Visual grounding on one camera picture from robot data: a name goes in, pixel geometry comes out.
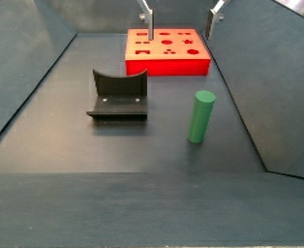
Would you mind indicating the black curved holder bracket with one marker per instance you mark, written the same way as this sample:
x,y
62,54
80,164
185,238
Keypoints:
x,y
121,96

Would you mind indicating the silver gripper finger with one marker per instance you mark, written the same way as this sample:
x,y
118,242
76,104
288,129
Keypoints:
x,y
146,16
213,17

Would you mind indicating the red shape sorter board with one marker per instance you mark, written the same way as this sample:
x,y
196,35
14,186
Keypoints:
x,y
174,53

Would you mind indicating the green cylinder peg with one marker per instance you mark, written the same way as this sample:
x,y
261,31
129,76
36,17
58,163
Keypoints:
x,y
204,102

